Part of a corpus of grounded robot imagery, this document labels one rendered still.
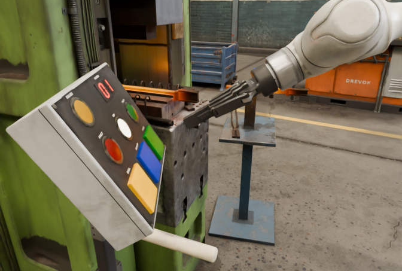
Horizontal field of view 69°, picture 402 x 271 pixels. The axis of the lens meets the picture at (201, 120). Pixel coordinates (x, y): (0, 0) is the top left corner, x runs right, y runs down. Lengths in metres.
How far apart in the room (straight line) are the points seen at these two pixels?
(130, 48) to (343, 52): 1.17
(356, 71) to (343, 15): 4.04
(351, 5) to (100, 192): 0.49
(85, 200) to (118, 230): 0.08
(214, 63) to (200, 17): 4.85
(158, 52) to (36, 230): 0.94
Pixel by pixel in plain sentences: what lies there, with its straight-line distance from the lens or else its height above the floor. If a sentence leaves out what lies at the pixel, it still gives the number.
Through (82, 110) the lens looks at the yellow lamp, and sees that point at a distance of 0.53.
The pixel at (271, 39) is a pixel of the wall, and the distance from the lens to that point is 8.86.
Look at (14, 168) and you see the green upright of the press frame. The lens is 1.34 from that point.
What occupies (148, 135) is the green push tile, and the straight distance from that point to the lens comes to 0.73.
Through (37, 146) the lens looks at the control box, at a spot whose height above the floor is 1.13.
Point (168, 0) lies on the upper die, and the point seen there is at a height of 1.35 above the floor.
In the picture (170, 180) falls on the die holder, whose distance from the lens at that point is 1.17.
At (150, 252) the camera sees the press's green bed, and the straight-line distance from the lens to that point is 1.50.
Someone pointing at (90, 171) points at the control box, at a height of 1.09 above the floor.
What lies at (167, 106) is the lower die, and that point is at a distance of 1.14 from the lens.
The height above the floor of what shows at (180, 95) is 1.00.
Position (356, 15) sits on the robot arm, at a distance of 0.53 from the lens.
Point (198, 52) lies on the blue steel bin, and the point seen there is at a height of 0.60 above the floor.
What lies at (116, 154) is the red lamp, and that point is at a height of 1.08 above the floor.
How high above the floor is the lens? 1.33
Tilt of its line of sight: 21 degrees down
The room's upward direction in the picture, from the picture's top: straight up
